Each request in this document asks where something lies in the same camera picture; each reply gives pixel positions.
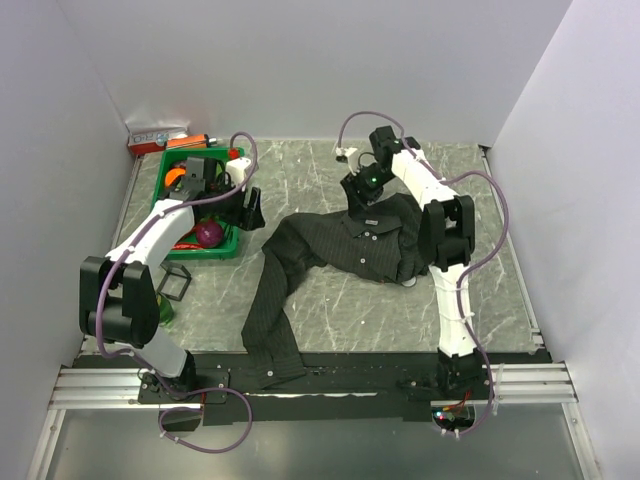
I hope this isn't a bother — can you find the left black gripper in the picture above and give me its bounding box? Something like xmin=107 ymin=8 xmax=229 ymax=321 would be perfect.
xmin=206 ymin=175 xmax=265 ymax=231

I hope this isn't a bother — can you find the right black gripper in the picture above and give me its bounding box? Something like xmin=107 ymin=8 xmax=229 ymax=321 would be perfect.
xmin=339 ymin=164 xmax=394 ymax=219

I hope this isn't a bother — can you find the black pinstriped shirt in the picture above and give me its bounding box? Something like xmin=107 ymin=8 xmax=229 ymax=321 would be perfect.
xmin=241 ymin=193 xmax=428 ymax=388

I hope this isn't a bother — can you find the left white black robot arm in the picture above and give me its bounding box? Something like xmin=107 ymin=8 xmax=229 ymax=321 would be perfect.
xmin=79 ymin=156 xmax=265 ymax=402

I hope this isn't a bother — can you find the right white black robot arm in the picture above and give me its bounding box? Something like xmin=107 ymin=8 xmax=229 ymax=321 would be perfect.
xmin=335 ymin=126 xmax=483 ymax=399

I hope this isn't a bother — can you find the purple onion toy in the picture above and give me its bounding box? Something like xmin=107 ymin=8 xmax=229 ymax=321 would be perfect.
xmin=194 ymin=220 xmax=225 ymax=249

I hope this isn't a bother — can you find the green plastic basket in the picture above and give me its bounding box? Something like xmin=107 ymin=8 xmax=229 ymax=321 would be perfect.
xmin=151 ymin=146 xmax=245 ymax=261

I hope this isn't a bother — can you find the red chili pepper toy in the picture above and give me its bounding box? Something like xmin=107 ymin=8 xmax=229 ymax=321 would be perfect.
xmin=173 ymin=243 xmax=204 ymax=250

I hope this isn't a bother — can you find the orange glue tube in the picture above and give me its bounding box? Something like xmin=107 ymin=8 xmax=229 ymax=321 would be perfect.
xmin=165 ymin=134 xmax=218 ymax=150

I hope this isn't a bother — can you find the orange fruit toy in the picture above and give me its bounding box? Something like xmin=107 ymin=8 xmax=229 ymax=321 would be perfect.
xmin=164 ymin=167 xmax=186 ymax=187

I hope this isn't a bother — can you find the red white cardboard box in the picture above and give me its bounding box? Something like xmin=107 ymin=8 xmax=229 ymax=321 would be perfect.
xmin=127 ymin=127 xmax=189 ymax=157

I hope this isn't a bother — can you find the green glass bottle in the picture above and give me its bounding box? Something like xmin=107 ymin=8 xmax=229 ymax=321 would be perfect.
xmin=156 ymin=293 xmax=174 ymax=326

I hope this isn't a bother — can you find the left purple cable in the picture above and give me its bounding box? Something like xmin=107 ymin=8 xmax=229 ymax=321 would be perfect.
xmin=94 ymin=131 xmax=259 ymax=455

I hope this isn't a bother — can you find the purple cable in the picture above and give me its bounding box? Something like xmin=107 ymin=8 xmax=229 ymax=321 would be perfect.
xmin=333 ymin=111 xmax=511 ymax=441
xmin=94 ymin=131 xmax=259 ymax=455

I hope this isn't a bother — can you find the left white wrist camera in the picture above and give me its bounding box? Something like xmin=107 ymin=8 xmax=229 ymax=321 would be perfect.
xmin=225 ymin=148 xmax=252 ymax=187

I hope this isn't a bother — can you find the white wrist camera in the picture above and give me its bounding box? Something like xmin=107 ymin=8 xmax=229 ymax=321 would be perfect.
xmin=335 ymin=147 xmax=359 ymax=175
xmin=225 ymin=148 xmax=252 ymax=187

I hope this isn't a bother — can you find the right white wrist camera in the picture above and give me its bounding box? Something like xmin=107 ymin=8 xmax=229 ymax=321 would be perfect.
xmin=335 ymin=147 xmax=359 ymax=175

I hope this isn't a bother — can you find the black square frame stand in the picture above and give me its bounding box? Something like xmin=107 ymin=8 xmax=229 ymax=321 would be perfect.
xmin=157 ymin=261 xmax=192 ymax=302

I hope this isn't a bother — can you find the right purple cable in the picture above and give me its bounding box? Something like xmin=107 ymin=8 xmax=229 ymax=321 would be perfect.
xmin=333 ymin=111 xmax=511 ymax=441

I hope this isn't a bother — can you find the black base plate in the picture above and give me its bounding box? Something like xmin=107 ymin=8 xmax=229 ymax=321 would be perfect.
xmin=74 ymin=351 xmax=554 ymax=427

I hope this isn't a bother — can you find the aluminium rail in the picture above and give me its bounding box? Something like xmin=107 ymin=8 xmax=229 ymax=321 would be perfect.
xmin=48 ymin=364 xmax=578 ymax=410

